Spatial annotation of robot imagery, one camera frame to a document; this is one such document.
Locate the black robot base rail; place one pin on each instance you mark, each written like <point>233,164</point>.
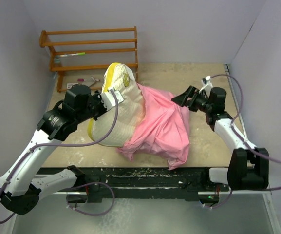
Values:
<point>186,183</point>

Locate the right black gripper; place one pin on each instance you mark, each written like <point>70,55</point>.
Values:
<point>192,92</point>

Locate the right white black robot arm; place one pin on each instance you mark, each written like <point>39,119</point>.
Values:
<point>246,170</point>

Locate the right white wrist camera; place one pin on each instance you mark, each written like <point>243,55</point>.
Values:
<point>206,85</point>

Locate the orange wooden rack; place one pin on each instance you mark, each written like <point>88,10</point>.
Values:
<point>55,63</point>

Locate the pink pillowcase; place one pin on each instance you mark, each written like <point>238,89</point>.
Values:
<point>163,132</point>

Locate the yellow white pillow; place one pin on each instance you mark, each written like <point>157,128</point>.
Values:
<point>131,111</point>

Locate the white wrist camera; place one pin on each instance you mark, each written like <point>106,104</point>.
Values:
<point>109,100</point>
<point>206,85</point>

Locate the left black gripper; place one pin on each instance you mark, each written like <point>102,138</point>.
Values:
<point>97,96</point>

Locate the small white card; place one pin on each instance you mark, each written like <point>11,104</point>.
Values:
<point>71,85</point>

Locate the green marker pen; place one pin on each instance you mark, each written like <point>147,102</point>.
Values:
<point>72,54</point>

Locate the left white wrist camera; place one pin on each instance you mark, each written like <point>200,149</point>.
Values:
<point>109,100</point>

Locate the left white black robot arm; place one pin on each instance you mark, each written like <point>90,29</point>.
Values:
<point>20,191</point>

